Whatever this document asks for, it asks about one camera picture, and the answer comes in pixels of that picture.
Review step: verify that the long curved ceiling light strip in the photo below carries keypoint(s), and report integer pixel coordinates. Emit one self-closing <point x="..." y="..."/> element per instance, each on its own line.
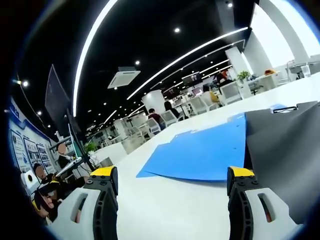
<point x="77" y="85"/>

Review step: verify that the person's left hand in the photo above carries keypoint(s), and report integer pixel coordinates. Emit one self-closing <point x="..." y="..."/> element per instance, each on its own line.
<point x="47" y="203"/>

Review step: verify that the black folder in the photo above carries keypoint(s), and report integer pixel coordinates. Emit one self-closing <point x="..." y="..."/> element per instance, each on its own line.
<point x="282" y="150"/>

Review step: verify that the white laptop tray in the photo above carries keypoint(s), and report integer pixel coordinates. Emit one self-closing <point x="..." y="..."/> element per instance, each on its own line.
<point x="68" y="165"/>

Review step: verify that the large dark hanging screen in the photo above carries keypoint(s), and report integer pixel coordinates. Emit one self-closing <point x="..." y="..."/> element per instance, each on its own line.
<point x="56" y="100"/>

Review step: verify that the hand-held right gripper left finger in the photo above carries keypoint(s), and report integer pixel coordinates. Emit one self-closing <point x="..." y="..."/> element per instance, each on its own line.
<point x="72" y="215"/>

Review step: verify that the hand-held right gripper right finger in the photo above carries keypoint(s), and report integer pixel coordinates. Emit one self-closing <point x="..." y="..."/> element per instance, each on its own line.
<point x="272" y="215"/>

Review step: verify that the white table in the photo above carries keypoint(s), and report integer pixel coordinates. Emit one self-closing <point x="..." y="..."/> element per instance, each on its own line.
<point x="170" y="207"/>

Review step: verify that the hanging display screen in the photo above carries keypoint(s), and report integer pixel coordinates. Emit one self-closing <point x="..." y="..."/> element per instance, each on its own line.
<point x="191" y="78"/>

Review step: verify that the round ceiling downlights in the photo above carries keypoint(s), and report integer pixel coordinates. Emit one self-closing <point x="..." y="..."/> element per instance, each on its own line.
<point x="177" y="30"/>

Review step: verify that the small white appliance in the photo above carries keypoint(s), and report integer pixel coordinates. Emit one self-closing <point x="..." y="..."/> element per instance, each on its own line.
<point x="58" y="135"/>

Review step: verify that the orange object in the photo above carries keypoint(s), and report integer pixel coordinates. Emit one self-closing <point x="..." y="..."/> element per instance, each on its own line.
<point x="270" y="72"/>

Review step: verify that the thin ceiling light strip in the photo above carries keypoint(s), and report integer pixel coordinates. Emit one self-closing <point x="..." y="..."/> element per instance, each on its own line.
<point x="131" y="96"/>

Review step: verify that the black monitor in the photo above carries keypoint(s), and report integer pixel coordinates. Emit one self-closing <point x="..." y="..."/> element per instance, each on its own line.
<point x="76" y="132"/>

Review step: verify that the white and blue wall poster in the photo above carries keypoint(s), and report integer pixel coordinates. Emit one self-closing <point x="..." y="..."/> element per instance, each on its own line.
<point x="30" y="150"/>

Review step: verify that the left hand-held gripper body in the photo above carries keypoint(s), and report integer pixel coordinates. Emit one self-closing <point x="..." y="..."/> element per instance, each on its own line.
<point x="26" y="184"/>

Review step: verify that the ceiling air conditioner cassette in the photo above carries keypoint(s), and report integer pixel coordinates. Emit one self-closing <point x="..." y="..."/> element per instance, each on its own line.
<point x="123" y="78"/>

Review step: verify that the green potted plant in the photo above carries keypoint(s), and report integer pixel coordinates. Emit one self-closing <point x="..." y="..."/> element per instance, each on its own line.
<point x="243" y="75"/>

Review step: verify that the clear plastic cup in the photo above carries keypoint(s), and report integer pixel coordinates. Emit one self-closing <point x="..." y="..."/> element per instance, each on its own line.
<point x="305" y="71"/>

